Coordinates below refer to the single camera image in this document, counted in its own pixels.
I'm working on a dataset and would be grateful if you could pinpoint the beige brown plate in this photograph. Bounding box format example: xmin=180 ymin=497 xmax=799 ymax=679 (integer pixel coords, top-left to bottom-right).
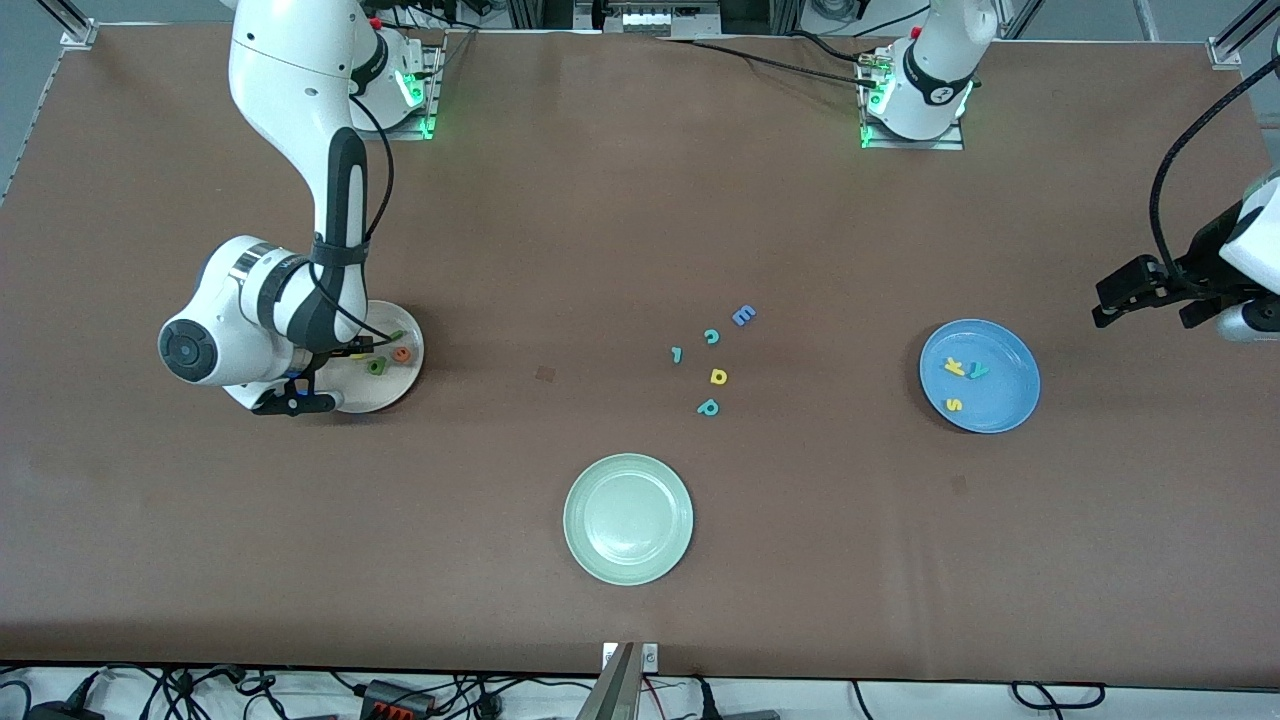
xmin=330 ymin=299 xmax=426 ymax=415

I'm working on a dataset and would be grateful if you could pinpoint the blue plate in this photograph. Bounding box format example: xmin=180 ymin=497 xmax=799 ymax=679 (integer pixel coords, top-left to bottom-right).
xmin=918 ymin=318 xmax=1042 ymax=435

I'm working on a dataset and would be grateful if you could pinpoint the pale green plate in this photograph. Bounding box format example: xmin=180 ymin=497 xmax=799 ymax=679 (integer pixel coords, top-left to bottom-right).
xmin=562 ymin=452 xmax=695 ymax=587

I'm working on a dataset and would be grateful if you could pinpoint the black orange power strip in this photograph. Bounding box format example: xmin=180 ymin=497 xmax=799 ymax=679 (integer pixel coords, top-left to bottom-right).
xmin=360 ymin=680 xmax=436 ymax=720

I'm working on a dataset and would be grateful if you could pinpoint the grey metal pole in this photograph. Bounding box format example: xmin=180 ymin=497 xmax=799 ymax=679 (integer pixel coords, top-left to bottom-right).
xmin=575 ymin=643 xmax=641 ymax=720

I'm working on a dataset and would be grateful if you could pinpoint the grey power strip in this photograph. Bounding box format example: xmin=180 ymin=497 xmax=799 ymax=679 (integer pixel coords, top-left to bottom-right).
xmin=575 ymin=0 xmax=721 ymax=39

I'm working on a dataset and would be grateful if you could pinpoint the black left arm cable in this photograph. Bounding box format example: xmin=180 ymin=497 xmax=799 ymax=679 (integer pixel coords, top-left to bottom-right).
xmin=1148 ymin=55 xmax=1280 ymax=266

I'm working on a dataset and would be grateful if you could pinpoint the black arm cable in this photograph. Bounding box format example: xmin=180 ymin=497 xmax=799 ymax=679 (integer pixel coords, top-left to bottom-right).
xmin=1148 ymin=55 xmax=1280 ymax=266
xmin=305 ymin=90 xmax=396 ymax=341

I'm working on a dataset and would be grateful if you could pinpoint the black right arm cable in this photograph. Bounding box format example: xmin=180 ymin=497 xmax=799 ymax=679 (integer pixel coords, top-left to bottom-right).
xmin=305 ymin=90 xmax=396 ymax=341

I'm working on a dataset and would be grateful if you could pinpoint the aluminium corner post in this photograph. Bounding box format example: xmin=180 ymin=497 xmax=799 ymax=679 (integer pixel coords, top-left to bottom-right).
xmin=1208 ymin=0 xmax=1280 ymax=69
xmin=30 ymin=0 xmax=98 ymax=51

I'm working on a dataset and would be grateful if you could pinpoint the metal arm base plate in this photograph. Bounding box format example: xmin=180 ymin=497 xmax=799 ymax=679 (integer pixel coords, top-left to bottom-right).
xmin=375 ymin=40 xmax=446 ymax=141
xmin=860 ymin=100 xmax=966 ymax=153

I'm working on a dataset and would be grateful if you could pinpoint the black looped floor cable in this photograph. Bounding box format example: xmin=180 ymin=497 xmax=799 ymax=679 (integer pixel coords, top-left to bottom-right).
xmin=1010 ymin=681 xmax=1107 ymax=712

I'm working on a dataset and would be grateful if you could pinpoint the black table cable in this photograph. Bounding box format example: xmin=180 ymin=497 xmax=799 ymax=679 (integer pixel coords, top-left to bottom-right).
xmin=660 ymin=33 xmax=886 ymax=91

